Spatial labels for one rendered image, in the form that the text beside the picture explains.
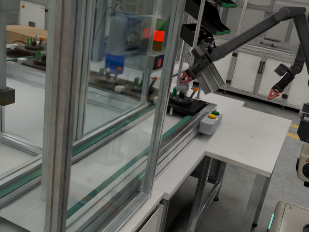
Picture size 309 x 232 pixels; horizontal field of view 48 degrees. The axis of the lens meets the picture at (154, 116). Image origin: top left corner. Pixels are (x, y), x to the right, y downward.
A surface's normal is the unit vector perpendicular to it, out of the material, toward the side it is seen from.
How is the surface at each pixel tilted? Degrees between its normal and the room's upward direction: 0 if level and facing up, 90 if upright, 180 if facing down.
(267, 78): 90
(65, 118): 90
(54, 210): 90
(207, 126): 90
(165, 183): 0
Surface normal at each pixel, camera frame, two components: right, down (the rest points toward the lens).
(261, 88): -0.44, 0.26
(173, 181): 0.15, -0.92
